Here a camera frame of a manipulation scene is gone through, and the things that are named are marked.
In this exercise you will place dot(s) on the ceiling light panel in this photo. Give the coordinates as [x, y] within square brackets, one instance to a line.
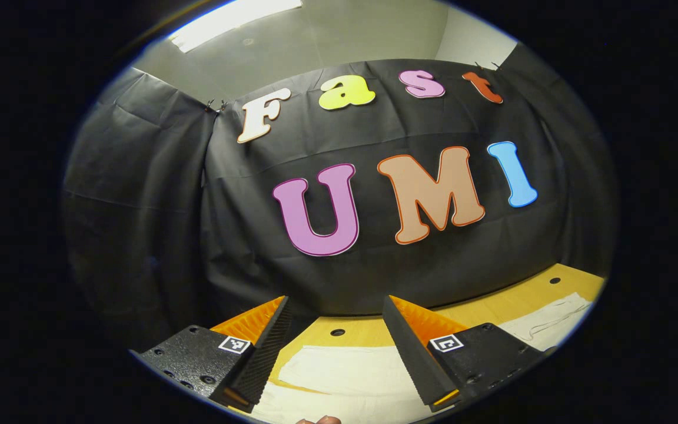
[227, 20]

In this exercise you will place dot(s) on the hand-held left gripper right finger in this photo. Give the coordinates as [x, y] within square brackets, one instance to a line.
[412, 359]

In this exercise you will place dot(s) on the white jeans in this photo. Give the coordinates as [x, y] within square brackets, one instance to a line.
[345, 377]

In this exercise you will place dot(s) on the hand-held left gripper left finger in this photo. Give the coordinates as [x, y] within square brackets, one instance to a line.
[265, 359]

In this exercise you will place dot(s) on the black backdrop cloth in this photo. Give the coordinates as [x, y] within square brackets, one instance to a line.
[168, 206]

